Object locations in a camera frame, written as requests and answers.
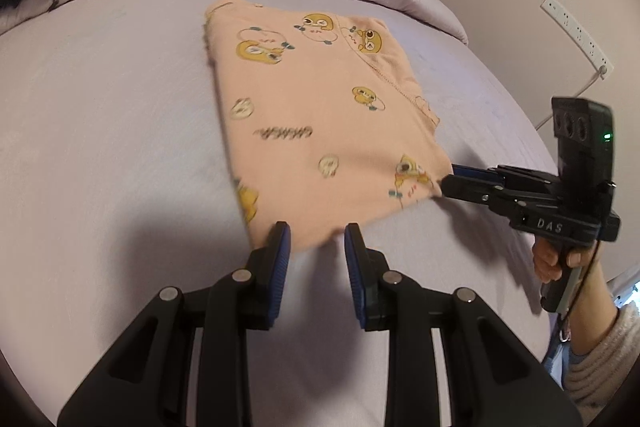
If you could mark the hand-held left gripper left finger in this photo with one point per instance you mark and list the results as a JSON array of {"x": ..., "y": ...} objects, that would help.
[{"x": 280, "y": 267}]

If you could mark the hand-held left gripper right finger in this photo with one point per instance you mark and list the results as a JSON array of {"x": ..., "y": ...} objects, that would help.
[{"x": 355, "y": 267}]

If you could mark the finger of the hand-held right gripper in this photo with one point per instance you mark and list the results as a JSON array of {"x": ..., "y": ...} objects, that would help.
[
  {"x": 465, "y": 189},
  {"x": 472, "y": 170}
]

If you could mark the orange cartoon print shirt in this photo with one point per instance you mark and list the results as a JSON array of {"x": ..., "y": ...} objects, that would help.
[{"x": 310, "y": 117}]

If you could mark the person's right forearm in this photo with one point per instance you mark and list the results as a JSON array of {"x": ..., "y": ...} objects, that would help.
[{"x": 605, "y": 347}]

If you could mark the person's right hand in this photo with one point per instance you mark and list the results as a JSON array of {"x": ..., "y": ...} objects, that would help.
[{"x": 545, "y": 263}]

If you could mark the white power strip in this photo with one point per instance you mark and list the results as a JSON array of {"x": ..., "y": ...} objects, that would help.
[{"x": 577, "y": 34}]

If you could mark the lilac bed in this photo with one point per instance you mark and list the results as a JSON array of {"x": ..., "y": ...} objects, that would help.
[{"x": 100, "y": 107}]

